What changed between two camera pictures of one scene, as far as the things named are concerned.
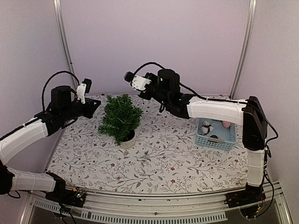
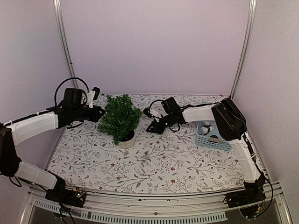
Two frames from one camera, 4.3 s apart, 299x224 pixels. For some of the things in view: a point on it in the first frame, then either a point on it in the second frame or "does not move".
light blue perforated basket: x=221 y=137 does not move
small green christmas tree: x=120 y=116 does not move
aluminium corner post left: x=58 y=7 does not move
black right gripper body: x=161 y=96 to x=170 y=122
